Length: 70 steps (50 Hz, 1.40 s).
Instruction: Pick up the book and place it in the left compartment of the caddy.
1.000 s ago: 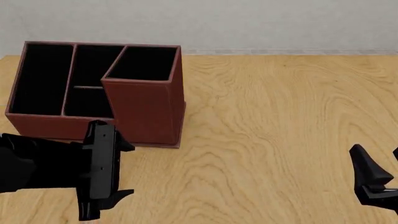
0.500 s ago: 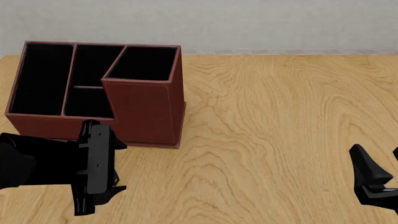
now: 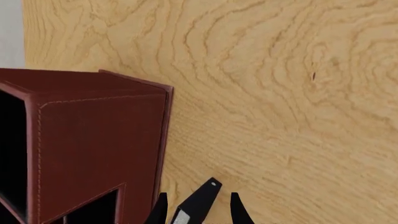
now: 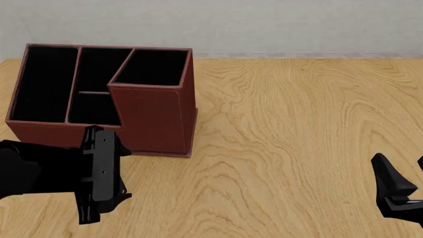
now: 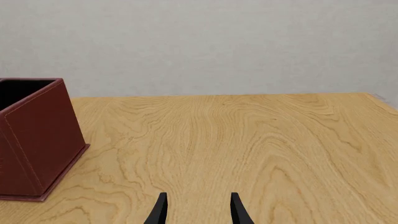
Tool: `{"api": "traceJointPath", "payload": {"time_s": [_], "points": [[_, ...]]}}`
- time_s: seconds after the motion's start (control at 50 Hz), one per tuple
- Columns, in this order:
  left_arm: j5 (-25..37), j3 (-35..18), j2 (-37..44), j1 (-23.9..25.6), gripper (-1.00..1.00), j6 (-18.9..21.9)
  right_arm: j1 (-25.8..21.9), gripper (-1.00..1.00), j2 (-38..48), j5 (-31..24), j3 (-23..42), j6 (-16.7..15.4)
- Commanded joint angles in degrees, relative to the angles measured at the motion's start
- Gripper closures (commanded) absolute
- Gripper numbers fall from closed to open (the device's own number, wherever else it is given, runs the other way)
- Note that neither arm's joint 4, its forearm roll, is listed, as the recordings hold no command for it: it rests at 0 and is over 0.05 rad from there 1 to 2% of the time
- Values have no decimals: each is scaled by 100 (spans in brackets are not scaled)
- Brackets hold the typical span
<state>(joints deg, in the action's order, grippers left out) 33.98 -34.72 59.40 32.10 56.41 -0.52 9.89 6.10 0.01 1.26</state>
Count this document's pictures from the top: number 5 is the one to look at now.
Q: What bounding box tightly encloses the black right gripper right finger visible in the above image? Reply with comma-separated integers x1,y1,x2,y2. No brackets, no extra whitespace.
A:
230,192,256,224

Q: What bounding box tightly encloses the red-brown desk caddy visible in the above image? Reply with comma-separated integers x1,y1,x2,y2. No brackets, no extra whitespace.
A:
0,77,91,203

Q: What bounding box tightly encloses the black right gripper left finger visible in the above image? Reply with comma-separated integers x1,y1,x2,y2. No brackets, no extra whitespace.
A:
144,192,169,224

